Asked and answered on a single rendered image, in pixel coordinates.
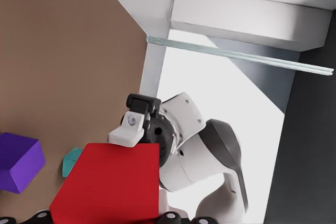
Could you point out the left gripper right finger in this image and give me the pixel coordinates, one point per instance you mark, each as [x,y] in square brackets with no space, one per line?
[170,217]

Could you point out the finger of the pale right gripper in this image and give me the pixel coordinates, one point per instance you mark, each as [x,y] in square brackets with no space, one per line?
[127,133]

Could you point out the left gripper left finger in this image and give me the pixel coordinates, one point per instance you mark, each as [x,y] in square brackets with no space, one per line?
[40,217]

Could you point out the red wooden cube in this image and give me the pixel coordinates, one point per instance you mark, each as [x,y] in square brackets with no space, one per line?
[113,182]

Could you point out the purple wooden cube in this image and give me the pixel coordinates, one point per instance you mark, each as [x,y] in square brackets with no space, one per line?
[18,163]

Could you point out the teal wooden block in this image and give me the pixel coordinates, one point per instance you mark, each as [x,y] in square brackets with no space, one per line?
[69,162]

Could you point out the silver frame post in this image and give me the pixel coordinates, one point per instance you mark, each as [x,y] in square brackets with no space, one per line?
[236,54]

